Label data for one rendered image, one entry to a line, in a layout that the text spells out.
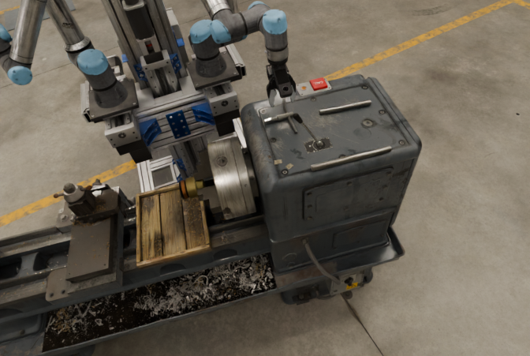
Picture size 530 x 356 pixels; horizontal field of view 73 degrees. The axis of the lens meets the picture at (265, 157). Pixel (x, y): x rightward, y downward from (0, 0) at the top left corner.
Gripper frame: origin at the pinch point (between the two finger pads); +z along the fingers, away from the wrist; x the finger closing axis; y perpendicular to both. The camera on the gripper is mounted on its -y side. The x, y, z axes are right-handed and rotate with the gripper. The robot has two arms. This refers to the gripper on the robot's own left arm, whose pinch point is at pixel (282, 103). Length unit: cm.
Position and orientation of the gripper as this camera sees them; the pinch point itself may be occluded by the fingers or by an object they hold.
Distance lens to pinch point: 139.7
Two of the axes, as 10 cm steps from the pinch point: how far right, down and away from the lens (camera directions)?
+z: 0.9, 6.4, 7.7
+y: -2.3, -7.3, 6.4
